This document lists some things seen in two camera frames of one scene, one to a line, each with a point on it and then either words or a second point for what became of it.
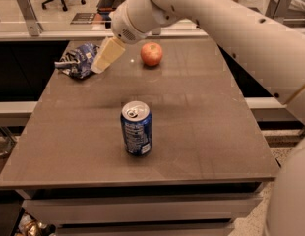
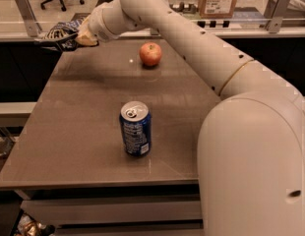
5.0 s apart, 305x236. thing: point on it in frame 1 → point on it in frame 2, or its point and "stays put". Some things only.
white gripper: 124,26 → 97,24
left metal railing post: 33,26 stays put
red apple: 152,53 stays put
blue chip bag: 78,62 → 66,34
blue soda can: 137,126 stays put
